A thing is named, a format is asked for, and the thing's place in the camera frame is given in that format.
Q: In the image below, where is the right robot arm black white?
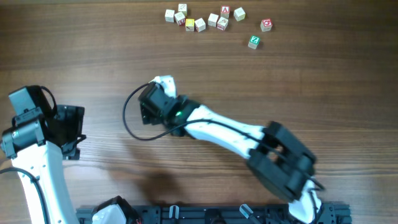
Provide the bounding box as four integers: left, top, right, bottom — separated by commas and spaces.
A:
138, 82, 324, 223

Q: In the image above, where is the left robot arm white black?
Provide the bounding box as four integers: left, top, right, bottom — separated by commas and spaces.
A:
1, 85, 141, 223

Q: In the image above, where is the yellow top wooden block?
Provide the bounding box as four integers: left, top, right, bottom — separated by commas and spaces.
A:
185, 19, 195, 32

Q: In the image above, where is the wooden block red side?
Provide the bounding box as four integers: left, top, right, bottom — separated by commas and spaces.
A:
174, 12, 186, 26

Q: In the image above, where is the wooden block red edge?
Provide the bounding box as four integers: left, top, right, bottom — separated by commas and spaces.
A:
194, 18, 206, 32

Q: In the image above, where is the plain wooden block far left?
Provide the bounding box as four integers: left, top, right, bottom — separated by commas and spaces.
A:
165, 9, 175, 23

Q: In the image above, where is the plain wooden block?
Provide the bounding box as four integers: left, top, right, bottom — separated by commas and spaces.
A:
165, 9, 175, 23
234, 7, 246, 21
208, 13, 219, 27

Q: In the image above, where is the wooden block top left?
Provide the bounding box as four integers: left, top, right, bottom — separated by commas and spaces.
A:
178, 3, 188, 16

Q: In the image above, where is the plain wooden block centre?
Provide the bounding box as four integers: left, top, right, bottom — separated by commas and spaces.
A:
208, 13, 219, 27

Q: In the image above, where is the wooden block drawing top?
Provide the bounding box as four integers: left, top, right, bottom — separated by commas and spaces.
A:
216, 17, 229, 30

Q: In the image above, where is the green letter Z block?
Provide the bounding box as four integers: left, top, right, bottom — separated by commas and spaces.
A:
248, 35, 260, 49

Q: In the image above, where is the red letter A block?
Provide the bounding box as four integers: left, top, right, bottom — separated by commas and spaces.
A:
220, 5, 230, 19

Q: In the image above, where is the plain wooden block right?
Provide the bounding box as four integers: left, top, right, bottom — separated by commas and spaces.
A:
234, 7, 246, 21

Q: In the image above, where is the red letter O block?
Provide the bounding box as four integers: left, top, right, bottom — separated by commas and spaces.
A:
261, 19, 273, 32

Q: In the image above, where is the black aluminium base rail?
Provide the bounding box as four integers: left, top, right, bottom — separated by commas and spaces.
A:
75, 203, 352, 224

